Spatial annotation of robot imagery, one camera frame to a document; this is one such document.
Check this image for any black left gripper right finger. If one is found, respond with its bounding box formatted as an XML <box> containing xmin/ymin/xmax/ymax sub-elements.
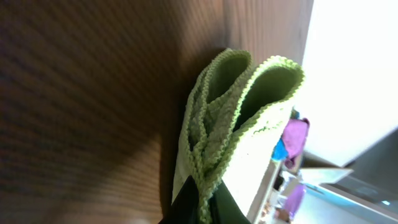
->
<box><xmin>209</xmin><ymin>182</ymin><xmax>251</xmax><ymax>224</ymax></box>

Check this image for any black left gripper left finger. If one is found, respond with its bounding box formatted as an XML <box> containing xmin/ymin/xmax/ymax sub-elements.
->
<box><xmin>159</xmin><ymin>175</ymin><xmax>198</xmax><ymax>224</ymax></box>

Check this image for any green cloth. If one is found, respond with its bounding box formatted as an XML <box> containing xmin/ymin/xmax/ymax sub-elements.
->
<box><xmin>172</xmin><ymin>49</ymin><xmax>305</xmax><ymax>223</ymax></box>

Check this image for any blue cloth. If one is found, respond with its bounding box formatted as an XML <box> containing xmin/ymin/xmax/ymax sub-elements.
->
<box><xmin>271</xmin><ymin>110</ymin><xmax>300</xmax><ymax>161</ymax></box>

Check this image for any purple cloth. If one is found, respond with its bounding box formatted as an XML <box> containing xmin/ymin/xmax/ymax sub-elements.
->
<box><xmin>282</xmin><ymin>118</ymin><xmax>310</xmax><ymax>169</ymax></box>

